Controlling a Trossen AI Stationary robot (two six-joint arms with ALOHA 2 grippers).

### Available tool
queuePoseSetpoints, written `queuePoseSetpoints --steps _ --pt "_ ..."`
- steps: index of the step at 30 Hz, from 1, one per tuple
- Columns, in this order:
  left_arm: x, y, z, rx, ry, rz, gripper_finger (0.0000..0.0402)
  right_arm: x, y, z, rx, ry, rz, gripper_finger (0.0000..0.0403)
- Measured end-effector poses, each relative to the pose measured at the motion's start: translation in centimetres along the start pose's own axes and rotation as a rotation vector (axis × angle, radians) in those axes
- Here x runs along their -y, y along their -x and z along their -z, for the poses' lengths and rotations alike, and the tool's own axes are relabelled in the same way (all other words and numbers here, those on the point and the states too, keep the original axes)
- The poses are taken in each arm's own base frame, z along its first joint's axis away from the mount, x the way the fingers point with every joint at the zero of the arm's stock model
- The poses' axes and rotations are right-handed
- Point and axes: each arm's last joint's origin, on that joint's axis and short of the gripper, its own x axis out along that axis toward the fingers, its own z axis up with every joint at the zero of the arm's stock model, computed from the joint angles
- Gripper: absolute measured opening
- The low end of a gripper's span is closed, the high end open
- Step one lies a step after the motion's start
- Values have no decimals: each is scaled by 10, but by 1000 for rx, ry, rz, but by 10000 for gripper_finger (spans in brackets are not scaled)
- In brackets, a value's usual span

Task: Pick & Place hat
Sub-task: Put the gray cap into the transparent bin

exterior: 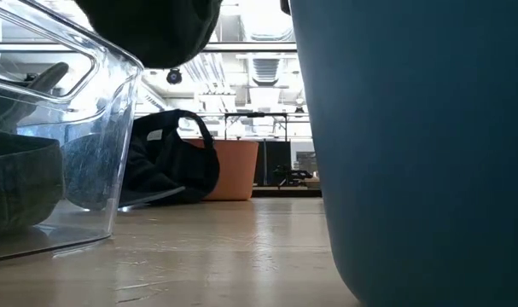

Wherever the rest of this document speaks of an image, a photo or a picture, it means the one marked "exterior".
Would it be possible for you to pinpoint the orange plastic bin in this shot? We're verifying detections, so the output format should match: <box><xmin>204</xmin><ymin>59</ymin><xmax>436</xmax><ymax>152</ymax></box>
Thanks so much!
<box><xmin>184</xmin><ymin>137</ymin><xmax>260</xmax><ymax>202</ymax></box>

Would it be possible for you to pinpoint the metal overhead frame bar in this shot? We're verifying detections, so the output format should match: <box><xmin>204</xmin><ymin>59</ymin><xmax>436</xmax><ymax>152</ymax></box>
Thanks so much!
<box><xmin>201</xmin><ymin>41</ymin><xmax>299</xmax><ymax>54</ymax></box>

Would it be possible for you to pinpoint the black box cabinet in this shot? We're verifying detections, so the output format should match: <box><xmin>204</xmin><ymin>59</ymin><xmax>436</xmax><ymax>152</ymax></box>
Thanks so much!
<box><xmin>257</xmin><ymin>140</ymin><xmax>293</xmax><ymax>188</ymax></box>

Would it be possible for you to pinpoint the black overhead camera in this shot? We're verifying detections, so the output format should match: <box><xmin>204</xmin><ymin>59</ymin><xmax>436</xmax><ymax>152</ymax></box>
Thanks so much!
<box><xmin>165</xmin><ymin>67</ymin><xmax>184</xmax><ymax>86</ymax></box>

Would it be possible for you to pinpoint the black folding table frame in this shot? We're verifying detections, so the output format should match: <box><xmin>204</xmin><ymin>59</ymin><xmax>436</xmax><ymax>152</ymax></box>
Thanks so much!
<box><xmin>223</xmin><ymin>111</ymin><xmax>290</xmax><ymax>142</ymax></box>

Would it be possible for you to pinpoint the dark grey strapback cap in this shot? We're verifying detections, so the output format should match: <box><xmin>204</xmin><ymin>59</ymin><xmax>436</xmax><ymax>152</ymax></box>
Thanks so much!
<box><xmin>118</xmin><ymin>108</ymin><xmax>221</xmax><ymax>210</ymax></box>

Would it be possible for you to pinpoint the blue denim cap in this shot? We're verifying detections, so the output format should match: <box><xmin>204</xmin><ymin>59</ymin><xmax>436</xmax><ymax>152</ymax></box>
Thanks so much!
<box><xmin>61</xmin><ymin>132</ymin><xmax>130</xmax><ymax>211</ymax></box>

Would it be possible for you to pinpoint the black table edge rail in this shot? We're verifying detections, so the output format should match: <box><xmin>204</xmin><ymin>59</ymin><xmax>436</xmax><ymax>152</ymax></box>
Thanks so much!
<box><xmin>251</xmin><ymin>187</ymin><xmax>323</xmax><ymax>199</ymax></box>

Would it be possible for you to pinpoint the clear plastic bin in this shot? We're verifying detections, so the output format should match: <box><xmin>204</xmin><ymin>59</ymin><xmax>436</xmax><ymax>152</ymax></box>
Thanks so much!
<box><xmin>0</xmin><ymin>0</ymin><xmax>145</xmax><ymax>263</ymax></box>

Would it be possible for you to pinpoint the dark green cap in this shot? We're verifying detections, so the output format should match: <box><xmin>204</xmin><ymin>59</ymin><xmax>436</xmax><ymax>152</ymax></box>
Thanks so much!
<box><xmin>0</xmin><ymin>61</ymin><xmax>71</xmax><ymax>238</ymax></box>

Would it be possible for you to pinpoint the olive green cap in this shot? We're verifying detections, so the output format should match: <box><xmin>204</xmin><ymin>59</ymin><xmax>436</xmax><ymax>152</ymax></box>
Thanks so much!
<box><xmin>73</xmin><ymin>0</ymin><xmax>224</xmax><ymax>70</ymax></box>

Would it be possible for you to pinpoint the blue plastic bin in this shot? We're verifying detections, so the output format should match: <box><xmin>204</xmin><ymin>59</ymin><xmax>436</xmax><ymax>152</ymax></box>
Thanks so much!
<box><xmin>288</xmin><ymin>0</ymin><xmax>518</xmax><ymax>307</ymax></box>

